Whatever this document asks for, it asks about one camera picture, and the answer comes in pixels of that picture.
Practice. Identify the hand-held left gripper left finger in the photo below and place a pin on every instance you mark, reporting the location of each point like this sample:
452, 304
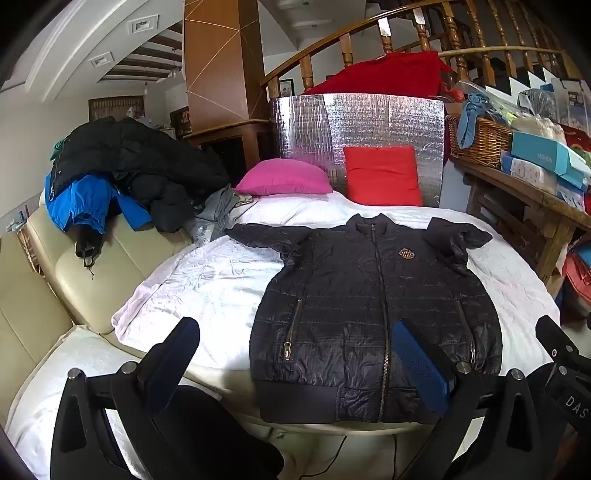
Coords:
184, 342

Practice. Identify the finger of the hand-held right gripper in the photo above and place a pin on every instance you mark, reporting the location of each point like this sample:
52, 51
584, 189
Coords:
555, 335

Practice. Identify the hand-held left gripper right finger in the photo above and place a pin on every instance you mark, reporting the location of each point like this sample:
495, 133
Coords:
421, 370

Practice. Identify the black quilted jacket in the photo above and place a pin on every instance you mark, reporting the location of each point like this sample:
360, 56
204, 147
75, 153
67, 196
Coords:
341, 300

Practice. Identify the red bag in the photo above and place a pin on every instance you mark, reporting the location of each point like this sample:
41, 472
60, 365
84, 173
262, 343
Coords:
577, 281

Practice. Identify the white bed blanket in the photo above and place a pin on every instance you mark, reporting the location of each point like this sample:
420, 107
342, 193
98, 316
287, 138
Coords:
207, 277

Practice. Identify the grey scarf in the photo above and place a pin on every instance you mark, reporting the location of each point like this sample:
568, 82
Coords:
214, 212

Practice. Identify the wooden table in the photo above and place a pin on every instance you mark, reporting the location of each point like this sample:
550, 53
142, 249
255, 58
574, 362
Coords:
521, 194

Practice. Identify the beige leather sofa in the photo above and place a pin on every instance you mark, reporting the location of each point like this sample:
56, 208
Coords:
37, 286

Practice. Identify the white patterned box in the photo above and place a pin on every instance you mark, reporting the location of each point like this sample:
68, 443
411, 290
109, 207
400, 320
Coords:
526, 170

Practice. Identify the blue jacket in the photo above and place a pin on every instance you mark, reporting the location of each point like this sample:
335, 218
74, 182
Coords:
87, 198

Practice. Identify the blue cardboard box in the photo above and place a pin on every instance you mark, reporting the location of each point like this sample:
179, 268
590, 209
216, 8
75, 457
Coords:
540, 152

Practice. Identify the pile of black coats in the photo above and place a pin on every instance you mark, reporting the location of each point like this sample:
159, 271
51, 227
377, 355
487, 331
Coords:
138, 157

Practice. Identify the pink pillow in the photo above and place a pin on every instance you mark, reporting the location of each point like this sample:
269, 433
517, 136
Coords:
284, 177

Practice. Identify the red pillow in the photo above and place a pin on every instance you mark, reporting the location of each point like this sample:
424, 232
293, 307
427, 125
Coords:
383, 177

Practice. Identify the dark wooden cabinet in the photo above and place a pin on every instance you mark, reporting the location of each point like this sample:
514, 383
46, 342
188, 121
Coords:
231, 147

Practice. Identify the wicker basket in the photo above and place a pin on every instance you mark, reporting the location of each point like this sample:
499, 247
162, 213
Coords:
485, 143

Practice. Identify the blue cloth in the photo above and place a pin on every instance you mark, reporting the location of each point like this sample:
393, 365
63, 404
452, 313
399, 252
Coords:
473, 120

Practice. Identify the silver foil insulation board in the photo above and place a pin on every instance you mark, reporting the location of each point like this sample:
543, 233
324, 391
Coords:
369, 120

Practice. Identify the brown cardboard box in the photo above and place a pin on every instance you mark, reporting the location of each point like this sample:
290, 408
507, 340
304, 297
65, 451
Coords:
217, 60

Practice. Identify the red cloth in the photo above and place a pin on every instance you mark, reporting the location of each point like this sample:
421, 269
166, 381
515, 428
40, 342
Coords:
392, 76

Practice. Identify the wooden stair railing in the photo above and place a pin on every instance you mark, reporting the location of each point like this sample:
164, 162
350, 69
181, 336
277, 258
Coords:
346, 48

